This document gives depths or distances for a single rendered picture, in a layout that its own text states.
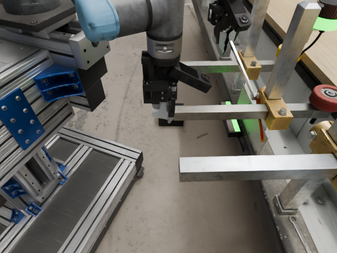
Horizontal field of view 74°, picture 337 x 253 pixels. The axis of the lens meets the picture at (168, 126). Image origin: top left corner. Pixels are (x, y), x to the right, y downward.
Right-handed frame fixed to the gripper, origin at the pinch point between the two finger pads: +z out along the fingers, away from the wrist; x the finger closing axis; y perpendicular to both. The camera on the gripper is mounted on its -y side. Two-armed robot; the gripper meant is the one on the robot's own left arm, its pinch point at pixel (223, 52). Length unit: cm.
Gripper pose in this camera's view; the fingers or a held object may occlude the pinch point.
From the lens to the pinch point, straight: 81.6
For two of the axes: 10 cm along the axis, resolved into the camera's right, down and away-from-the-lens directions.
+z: 0.0, 7.0, 7.2
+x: -9.3, 2.7, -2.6
